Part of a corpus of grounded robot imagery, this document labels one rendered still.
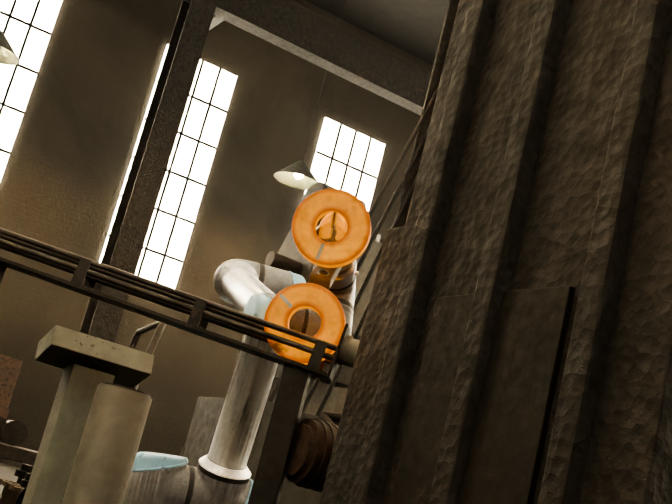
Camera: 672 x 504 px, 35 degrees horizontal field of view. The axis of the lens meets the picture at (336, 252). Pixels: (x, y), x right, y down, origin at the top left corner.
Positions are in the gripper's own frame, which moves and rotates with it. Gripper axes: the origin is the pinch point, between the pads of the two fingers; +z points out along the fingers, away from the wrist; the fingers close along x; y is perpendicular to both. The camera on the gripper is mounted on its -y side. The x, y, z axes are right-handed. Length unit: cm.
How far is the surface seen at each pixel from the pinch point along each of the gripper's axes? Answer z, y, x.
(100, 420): -30, -43, -39
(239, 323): -3.0, -25.8, -11.7
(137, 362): -41, -24, -39
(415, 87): -755, 658, -79
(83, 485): -33, -56, -38
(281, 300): -3.0, -18.9, -5.4
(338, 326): -3.6, -21.0, 6.6
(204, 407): -363, 86, -95
